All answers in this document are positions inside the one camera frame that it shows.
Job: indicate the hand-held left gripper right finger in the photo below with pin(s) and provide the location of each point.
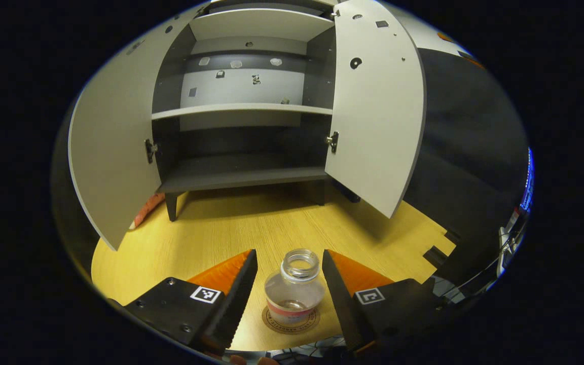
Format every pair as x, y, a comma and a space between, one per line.
342, 309

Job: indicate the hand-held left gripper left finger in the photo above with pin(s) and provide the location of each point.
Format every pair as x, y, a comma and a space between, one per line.
233, 309

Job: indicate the clear bottle with pink label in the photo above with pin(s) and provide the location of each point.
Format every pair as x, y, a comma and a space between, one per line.
294, 299

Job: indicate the round brown coaster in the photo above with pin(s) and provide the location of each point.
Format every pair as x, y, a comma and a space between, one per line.
292, 329

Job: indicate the grey and white cabinet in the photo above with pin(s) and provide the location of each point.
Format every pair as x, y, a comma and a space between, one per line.
241, 172

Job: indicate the white door with headphone sticker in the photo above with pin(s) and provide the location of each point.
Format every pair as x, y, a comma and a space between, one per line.
373, 101

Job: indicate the white door with camera sticker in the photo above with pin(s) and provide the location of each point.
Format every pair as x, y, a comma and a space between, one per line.
114, 126

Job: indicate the metal door hinge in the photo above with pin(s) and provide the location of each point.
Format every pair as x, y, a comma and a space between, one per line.
333, 142
335, 13
150, 150

